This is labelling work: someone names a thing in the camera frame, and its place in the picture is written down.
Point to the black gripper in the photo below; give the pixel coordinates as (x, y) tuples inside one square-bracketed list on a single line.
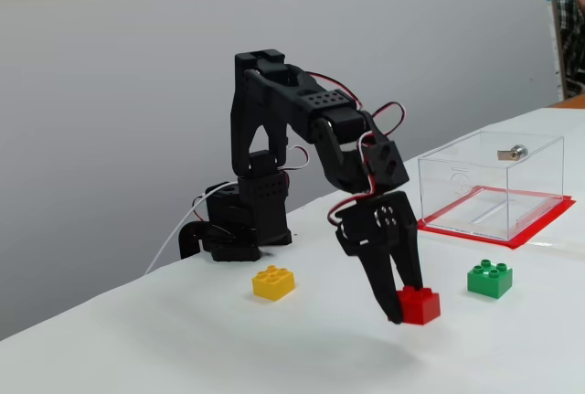
[(366, 229)]

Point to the red lego brick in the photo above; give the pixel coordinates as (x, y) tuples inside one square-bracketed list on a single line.
[(425, 309)]

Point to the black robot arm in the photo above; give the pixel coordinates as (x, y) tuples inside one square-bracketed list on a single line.
[(256, 110)]

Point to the green lego brick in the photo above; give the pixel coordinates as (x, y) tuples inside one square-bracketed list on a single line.
[(489, 280)]

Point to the yellow lego brick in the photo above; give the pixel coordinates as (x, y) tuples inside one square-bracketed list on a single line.
[(274, 283)]

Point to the transparent plastic box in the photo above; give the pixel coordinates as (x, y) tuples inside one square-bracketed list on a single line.
[(535, 193)]

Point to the silver metal box lock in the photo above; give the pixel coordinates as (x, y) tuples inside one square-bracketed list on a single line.
[(516, 152)]

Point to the black table clamp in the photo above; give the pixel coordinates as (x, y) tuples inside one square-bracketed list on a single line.
[(188, 238)]

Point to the brown wooden desk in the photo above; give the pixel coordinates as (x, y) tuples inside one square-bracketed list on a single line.
[(571, 101)]

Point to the person in plaid shirt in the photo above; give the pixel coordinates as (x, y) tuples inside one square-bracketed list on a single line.
[(571, 37)]

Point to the red tape frame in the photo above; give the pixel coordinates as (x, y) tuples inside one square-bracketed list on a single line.
[(544, 227)]

